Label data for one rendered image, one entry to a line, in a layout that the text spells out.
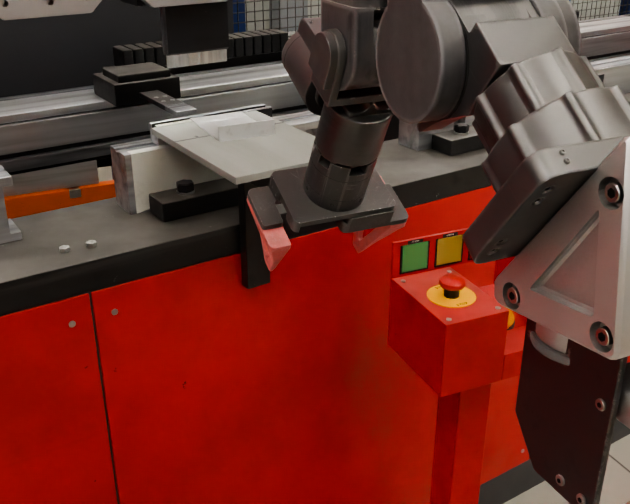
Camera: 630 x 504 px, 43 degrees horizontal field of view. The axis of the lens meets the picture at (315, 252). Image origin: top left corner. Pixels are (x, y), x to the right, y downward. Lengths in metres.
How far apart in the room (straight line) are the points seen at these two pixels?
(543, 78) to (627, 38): 1.90
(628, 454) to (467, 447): 0.96
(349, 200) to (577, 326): 0.32
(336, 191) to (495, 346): 0.55
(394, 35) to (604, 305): 0.21
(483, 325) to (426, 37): 0.73
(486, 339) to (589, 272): 0.75
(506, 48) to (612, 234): 0.12
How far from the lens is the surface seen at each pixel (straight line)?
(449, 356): 1.14
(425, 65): 0.48
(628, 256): 0.40
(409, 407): 1.59
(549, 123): 0.43
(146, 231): 1.17
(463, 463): 1.36
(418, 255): 1.23
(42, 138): 1.43
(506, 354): 1.21
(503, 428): 1.85
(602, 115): 0.43
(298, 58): 0.71
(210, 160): 1.06
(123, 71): 1.44
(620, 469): 2.20
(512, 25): 0.48
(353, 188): 0.69
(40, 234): 1.20
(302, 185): 0.72
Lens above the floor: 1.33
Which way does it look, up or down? 25 degrees down
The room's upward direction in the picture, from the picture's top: straight up
